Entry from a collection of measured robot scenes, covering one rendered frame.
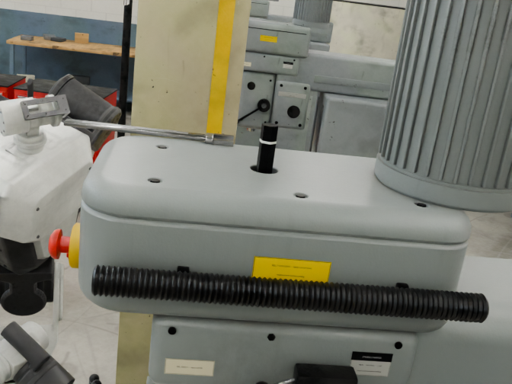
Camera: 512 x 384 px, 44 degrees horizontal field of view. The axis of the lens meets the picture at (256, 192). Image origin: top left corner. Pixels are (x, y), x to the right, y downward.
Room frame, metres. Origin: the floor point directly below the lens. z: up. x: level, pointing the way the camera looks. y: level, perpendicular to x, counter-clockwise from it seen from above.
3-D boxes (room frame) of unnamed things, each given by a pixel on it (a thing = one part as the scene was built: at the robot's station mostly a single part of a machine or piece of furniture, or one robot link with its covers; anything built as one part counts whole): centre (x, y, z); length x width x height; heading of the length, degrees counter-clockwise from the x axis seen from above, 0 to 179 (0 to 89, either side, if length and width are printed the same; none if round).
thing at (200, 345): (0.80, -0.05, 1.68); 0.34 x 0.24 x 0.10; 97
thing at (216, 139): (0.90, 0.16, 1.89); 0.24 x 0.04 x 0.01; 94
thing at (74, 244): (0.77, 0.22, 1.76); 0.06 x 0.02 x 0.06; 7
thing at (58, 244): (0.77, 0.24, 1.76); 0.04 x 0.03 x 0.04; 7
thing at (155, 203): (0.80, -0.02, 1.81); 0.47 x 0.26 x 0.16; 97
